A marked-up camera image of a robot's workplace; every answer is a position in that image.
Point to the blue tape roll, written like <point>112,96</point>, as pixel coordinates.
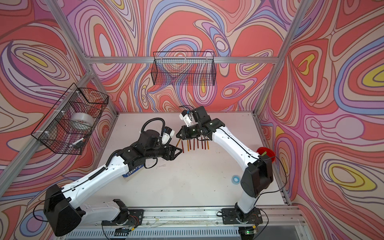
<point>236,179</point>

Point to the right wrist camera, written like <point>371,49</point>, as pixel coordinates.
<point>186,116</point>

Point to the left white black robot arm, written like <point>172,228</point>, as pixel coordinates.
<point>65,208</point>

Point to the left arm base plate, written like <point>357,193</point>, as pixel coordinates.
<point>130,218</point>

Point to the blue treehouse paperback book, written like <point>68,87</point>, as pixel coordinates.
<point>127,176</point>

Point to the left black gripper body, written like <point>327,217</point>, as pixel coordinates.
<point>159,151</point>

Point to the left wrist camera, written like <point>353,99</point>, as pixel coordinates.
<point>152,138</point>

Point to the black wire basket back wall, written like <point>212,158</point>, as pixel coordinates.
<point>184,68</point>

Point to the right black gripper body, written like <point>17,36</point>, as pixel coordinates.
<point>192,131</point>

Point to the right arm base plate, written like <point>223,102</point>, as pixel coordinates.
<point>232,216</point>

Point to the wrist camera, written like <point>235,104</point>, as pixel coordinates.
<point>186,116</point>
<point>152,138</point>

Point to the black wire basket wall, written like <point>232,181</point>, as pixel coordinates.
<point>57,134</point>
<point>184,68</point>

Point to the grey duct tape roll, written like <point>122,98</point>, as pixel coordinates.
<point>81,121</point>

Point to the red plastic cup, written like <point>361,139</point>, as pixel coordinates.
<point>266,152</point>

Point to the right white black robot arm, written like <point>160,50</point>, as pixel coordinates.
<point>257,169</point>

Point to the black wire basket left wall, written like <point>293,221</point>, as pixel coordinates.
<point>57,134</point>

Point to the small object in left basket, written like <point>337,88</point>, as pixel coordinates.
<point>78,144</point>

